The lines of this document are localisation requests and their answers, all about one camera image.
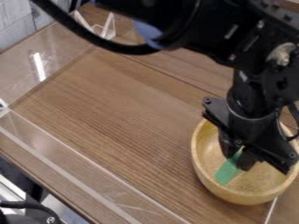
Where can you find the black metal base plate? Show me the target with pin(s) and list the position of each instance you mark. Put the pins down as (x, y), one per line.
(41, 216)

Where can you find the green rectangular block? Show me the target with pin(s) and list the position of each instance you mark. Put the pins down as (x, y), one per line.
(228, 170)

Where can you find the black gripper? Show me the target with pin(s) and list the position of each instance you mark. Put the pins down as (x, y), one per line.
(259, 136)

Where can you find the brown wooden bowl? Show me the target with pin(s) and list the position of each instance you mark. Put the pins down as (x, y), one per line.
(240, 187)

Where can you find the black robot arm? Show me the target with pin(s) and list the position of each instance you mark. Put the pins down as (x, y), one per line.
(250, 35)

